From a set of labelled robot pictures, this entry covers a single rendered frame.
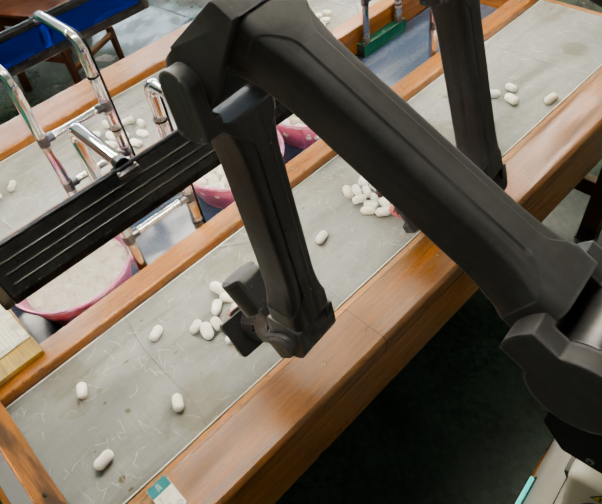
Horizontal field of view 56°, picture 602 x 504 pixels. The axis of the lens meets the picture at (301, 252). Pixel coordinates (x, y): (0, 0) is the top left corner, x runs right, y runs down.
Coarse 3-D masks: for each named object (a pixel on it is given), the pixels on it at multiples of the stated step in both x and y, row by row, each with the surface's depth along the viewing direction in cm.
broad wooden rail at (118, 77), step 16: (176, 32) 178; (144, 48) 173; (160, 48) 172; (112, 64) 169; (128, 64) 168; (144, 64) 167; (160, 64) 168; (112, 80) 163; (128, 80) 163; (64, 96) 161; (80, 96) 160; (112, 96) 162; (48, 112) 156; (64, 112) 155; (80, 112) 157; (0, 128) 154; (16, 128) 153; (48, 128) 153; (0, 144) 149; (16, 144) 149; (0, 160) 148
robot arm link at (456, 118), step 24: (432, 0) 74; (456, 0) 75; (456, 24) 78; (480, 24) 80; (456, 48) 80; (480, 48) 81; (456, 72) 83; (480, 72) 82; (456, 96) 85; (480, 96) 84; (456, 120) 88; (480, 120) 86; (456, 144) 91; (480, 144) 88; (480, 168) 90; (504, 168) 94
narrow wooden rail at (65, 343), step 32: (512, 0) 167; (320, 160) 131; (224, 224) 120; (160, 256) 116; (192, 256) 116; (128, 288) 112; (160, 288) 114; (96, 320) 108; (64, 352) 104; (32, 384) 102
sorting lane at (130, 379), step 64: (512, 64) 150; (576, 64) 147; (448, 128) 136; (512, 128) 134; (320, 192) 127; (320, 256) 115; (384, 256) 113; (128, 320) 110; (192, 320) 108; (64, 384) 102; (128, 384) 101; (192, 384) 99; (64, 448) 94; (128, 448) 93
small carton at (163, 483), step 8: (160, 480) 84; (168, 480) 84; (152, 488) 84; (160, 488) 84; (168, 488) 83; (176, 488) 83; (152, 496) 83; (160, 496) 83; (168, 496) 83; (176, 496) 82
